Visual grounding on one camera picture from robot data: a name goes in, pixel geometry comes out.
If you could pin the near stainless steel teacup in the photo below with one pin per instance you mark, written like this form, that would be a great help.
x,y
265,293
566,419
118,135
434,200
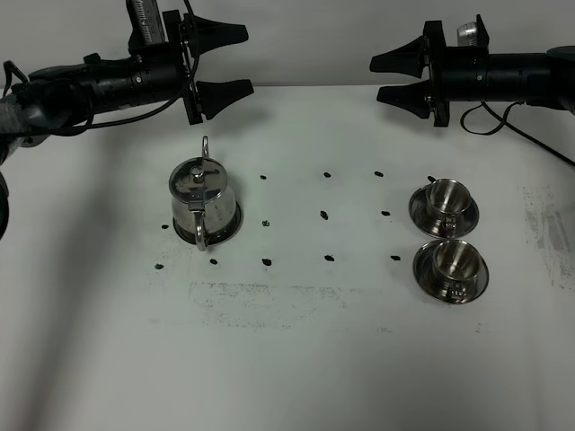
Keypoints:
x,y
455,267

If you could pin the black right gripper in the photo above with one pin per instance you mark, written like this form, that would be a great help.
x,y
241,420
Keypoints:
x,y
420,98

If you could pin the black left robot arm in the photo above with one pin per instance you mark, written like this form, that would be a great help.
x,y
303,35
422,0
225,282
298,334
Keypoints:
x,y
164,50

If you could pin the stainless steel saucer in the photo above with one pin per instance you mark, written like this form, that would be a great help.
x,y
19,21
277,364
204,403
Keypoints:
x,y
432,226
422,270

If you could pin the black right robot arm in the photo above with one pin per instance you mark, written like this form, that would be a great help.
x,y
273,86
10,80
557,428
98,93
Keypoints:
x,y
469,72

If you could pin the steel teapot coaster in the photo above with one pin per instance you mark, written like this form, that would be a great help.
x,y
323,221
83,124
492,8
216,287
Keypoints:
x,y
217,237

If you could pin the stainless steel teacup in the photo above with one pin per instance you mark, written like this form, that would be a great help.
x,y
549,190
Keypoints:
x,y
455,267
446,201

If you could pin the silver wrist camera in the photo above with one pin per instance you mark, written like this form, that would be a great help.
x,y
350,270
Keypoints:
x,y
146,22
473,34

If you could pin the far stainless steel saucer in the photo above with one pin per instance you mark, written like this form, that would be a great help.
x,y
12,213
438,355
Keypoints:
x,y
432,226

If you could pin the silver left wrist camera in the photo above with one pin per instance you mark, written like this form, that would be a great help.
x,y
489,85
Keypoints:
x,y
146,22

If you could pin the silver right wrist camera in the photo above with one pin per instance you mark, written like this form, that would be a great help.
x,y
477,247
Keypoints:
x,y
473,34

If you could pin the stainless steel teapot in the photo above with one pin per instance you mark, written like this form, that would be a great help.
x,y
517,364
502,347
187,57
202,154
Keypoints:
x,y
203,200

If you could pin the far stainless steel teacup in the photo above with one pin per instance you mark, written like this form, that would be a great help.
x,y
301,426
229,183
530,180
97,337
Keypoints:
x,y
446,201

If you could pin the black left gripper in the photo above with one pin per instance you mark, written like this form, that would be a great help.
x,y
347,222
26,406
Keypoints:
x,y
189,36

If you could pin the near stainless steel saucer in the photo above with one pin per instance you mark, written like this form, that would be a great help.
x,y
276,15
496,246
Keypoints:
x,y
422,270

